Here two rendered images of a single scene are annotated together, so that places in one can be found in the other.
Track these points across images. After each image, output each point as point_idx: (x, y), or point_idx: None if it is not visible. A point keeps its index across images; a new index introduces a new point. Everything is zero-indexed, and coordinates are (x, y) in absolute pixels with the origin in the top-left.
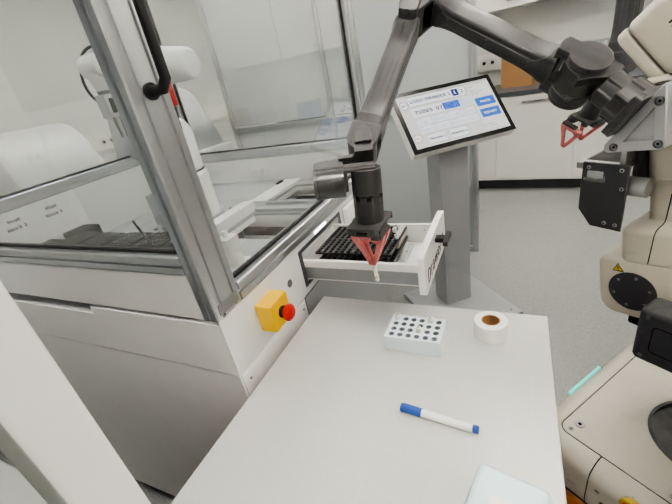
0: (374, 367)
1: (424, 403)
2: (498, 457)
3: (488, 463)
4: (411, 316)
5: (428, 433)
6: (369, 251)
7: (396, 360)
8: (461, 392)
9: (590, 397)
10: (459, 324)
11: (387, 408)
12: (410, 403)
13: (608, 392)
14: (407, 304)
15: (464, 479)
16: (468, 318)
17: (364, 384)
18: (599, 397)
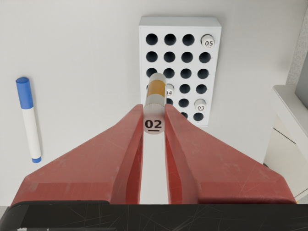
0: (86, 9)
1: (49, 102)
2: (21, 171)
3: (10, 165)
4: (213, 67)
5: (9, 113)
6: (168, 135)
7: (117, 45)
8: (86, 139)
9: (274, 129)
10: (227, 125)
11: (16, 57)
12: (41, 85)
13: (280, 141)
14: (298, 24)
15: None
16: (244, 135)
17: (41, 3)
18: (274, 134)
